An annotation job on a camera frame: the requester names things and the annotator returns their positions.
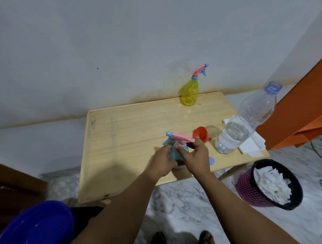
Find person's right hand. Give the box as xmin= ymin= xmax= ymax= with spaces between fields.
xmin=175 ymin=138 xmax=215 ymax=178

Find person's left hand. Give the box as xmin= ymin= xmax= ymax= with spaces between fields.
xmin=147 ymin=144 xmax=178 ymax=180

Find blue spray bottle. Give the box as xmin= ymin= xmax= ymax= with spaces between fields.
xmin=168 ymin=142 xmax=190 ymax=171

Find pink and blue spray head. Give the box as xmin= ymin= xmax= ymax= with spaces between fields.
xmin=162 ymin=131 xmax=196 ymax=151

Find person's left forearm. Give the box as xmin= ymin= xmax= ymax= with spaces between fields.
xmin=72 ymin=171 xmax=162 ymax=244

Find person's right forearm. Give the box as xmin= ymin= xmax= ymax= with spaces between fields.
xmin=199 ymin=171 xmax=306 ymax=244

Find red plastic funnel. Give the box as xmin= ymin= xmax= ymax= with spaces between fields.
xmin=193 ymin=126 xmax=212 ymax=144

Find clear plastic water bottle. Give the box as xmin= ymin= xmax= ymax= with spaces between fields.
xmin=215 ymin=81 xmax=283 ymax=155

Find wooden table leg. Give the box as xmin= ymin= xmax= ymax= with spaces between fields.
xmin=218 ymin=163 xmax=249 ymax=181

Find yellow spray bottle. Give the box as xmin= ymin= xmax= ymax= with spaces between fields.
xmin=179 ymin=63 xmax=210 ymax=107

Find white paper napkins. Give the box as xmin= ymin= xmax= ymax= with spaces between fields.
xmin=223 ymin=115 xmax=266 ymax=158

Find pink mesh waste basket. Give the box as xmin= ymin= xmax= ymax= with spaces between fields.
xmin=235 ymin=166 xmax=280 ymax=208

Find person's left foot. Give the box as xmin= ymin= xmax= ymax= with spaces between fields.
xmin=150 ymin=231 xmax=167 ymax=244

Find person's foot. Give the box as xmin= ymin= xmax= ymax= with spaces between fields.
xmin=150 ymin=231 xmax=167 ymax=244
xmin=199 ymin=230 xmax=214 ymax=244

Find person's right foot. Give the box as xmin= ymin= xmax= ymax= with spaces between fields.
xmin=199 ymin=230 xmax=214 ymax=244

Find white crumpled paper waste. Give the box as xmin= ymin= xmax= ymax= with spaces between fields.
xmin=254 ymin=166 xmax=292 ymax=205

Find orange wooden furniture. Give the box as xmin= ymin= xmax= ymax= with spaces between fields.
xmin=255 ymin=59 xmax=322 ymax=151

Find black bin liner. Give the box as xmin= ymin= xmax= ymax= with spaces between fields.
xmin=250 ymin=159 xmax=304 ymax=211

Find blue plastic basin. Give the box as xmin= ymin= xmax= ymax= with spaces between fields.
xmin=0 ymin=200 xmax=75 ymax=244

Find dark brown wooden furniture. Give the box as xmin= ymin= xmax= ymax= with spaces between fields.
xmin=0 ymin=163 xmax=48 ymax=227

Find black cable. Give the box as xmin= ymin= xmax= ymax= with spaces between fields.
xmin=310 ymin=139 xmax=322 ymax=160

